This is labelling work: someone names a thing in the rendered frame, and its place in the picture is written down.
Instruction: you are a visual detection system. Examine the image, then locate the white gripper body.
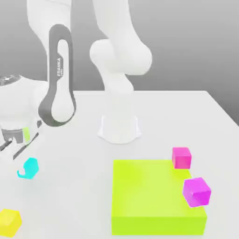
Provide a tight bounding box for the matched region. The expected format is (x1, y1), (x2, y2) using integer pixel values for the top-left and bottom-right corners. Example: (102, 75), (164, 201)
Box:
(0, 130), (44, 169)

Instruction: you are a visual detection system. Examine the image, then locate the small cyan cube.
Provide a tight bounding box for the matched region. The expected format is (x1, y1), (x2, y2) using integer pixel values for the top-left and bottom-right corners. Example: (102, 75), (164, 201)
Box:
(17, 157), (39, 180)

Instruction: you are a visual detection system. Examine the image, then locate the small yellow cube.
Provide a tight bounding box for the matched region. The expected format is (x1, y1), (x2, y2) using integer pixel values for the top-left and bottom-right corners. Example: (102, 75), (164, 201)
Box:
(0, 208), (22, 238)

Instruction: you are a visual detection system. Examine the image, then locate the small pink cube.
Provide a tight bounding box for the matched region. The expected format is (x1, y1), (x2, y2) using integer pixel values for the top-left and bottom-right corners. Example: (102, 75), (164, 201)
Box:
(172, 147), (192, 170)

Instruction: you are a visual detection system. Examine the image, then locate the small magenta cube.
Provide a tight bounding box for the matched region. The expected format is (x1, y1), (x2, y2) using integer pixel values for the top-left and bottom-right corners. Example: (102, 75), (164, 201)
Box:
(182, 177), (212, 208)

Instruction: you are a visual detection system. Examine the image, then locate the large lime box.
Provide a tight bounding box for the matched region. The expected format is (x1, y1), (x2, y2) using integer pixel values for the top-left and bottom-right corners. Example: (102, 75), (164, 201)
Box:
(111, 159), (208, 236)

